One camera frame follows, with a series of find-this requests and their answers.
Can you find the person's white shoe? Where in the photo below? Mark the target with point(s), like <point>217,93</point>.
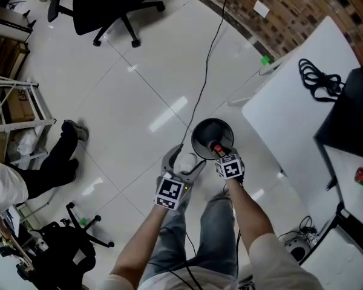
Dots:
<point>187,162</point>

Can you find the person's left forearm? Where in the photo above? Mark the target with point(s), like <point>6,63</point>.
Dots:
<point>139,246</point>

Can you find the wooden crate shelf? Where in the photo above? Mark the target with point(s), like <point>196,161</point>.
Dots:
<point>6,53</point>

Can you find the wooden stick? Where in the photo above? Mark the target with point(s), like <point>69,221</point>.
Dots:
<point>13,243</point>

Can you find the person's white shirt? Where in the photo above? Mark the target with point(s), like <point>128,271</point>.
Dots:
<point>278,264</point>

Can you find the black round trash can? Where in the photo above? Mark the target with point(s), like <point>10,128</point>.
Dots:
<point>202,131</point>

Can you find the black office chair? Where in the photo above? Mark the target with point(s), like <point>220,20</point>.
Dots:
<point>103,8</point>
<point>63,252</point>

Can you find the round grey device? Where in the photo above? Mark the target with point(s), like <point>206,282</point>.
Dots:
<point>298,249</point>

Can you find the white metal shelf rack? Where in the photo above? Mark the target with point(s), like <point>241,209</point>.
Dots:
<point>33,101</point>

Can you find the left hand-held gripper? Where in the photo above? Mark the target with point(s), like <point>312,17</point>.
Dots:
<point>169,192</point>

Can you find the white table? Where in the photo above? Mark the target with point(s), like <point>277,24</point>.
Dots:
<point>290,101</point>

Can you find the person's blue jeans legs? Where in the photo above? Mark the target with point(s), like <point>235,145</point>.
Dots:
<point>214,231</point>

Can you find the white plastic bag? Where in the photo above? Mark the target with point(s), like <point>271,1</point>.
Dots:
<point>27,142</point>

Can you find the small green floor marker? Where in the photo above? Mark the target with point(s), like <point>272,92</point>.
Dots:
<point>83,221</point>
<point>265,60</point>

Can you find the white wall plate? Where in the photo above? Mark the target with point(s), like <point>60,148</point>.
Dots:
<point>261,8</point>

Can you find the person's right forearm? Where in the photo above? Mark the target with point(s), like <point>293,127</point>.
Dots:
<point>249,210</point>

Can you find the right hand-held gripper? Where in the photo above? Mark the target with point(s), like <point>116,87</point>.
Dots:
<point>231,168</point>

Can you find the brown cardboard box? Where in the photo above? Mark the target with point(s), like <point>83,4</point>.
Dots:
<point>19,107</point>

